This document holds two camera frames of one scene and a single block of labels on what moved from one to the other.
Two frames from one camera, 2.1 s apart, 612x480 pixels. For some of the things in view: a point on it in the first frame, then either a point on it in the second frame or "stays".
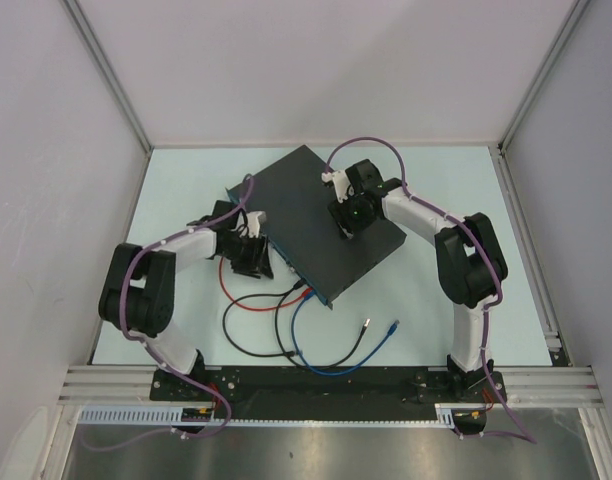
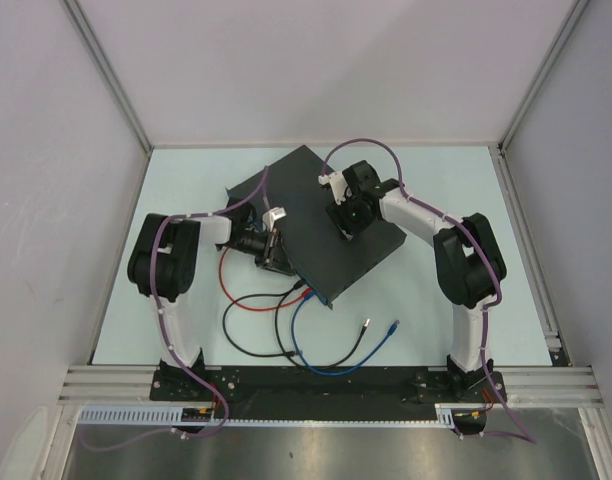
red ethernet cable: x=305 y=294 stays
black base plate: x=323 y=392 stays
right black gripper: x=345 y=225 stays
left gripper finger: x=260 y=262 → x=279 y=257
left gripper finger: x=249 y=268 → x=279 y=271
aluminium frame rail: x=521 y=384 stays
